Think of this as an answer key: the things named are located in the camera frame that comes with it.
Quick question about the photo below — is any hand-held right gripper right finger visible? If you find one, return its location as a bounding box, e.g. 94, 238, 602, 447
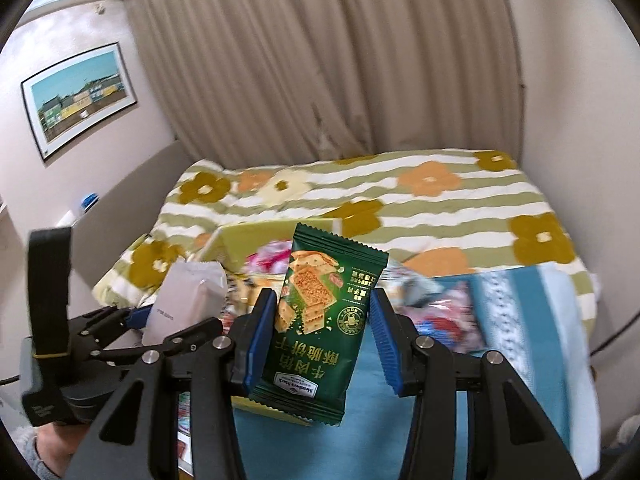
369, 289, 582, 480

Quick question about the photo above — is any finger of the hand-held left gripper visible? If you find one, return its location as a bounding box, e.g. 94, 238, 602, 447
69, 306, 152, 347
97, 316, 225, 376

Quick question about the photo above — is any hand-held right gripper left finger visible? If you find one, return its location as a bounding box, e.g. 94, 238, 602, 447
75, 289, 278, 480

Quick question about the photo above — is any grey white snack packet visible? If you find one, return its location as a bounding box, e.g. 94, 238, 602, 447
142, 259, 227, 347

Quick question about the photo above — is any green biscuit packet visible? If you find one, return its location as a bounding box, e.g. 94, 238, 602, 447
248, 222, 390, 428

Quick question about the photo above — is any pink strawberry snack packet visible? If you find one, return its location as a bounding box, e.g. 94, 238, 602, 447
244, 241, 294, 277

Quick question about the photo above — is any yellow green cardboard box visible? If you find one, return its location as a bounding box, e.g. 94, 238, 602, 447
197, 217, 344, 427

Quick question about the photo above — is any person's left forearm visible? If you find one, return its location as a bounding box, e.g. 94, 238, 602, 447
20, 422, 87, 480

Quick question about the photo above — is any pink and white snack packet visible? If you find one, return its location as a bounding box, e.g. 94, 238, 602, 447
415, 279, 489, 355

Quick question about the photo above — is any grey bed headboard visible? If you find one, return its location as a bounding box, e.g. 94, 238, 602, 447
62, 139, 194, 307

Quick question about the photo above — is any blue capped bottle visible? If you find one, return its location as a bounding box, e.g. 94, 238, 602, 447
56, 191, 102, 229

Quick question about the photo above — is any teal patterned mat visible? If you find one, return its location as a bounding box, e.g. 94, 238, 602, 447
232, 264, 602, 480

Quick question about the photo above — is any floral striped blanket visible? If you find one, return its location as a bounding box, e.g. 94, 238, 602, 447
92, 148, 601, 323

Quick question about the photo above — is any beige curtain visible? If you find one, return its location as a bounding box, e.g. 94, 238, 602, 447
122, 0, 527, 172

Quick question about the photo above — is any framed wall picture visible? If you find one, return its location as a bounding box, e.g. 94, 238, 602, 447
20, 41, 139, 163

